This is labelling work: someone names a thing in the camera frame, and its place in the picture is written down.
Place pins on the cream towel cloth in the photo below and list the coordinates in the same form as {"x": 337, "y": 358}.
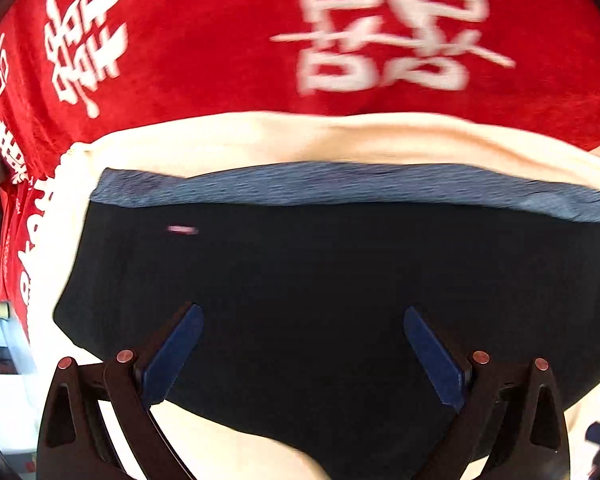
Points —
{"x": 566, "y": 150}

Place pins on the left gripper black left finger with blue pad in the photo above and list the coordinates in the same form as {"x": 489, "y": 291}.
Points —
{"x": 74, "y": 442}

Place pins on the red blanket white characters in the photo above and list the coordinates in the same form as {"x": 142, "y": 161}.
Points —
{"x": 73, "y": 71}

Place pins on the black pants grey patterned waistband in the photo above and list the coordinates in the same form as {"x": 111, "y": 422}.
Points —
{"x": 304, "y": 273}

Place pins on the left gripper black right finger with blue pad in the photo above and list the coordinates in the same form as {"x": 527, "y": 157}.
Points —
{"x": 512, "y": 412}

